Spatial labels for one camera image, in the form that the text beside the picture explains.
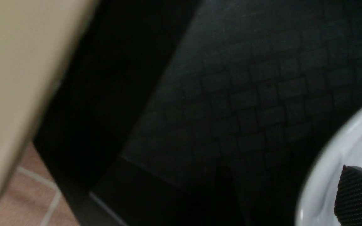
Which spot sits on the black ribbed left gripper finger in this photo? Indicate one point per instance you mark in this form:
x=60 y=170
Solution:
x=348 y=202

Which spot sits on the small white bowl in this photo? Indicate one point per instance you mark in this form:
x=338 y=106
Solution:
x=317 y=196

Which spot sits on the black serving tray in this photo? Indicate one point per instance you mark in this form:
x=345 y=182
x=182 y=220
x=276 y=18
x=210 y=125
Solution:
x=201 y=112

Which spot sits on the pink checkered tablecloth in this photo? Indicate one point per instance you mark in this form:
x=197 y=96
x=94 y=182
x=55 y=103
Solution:
x=32 y=197

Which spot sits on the olive green spoon bin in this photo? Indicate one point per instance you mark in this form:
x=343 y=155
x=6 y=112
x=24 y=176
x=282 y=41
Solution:
x=37 y=41

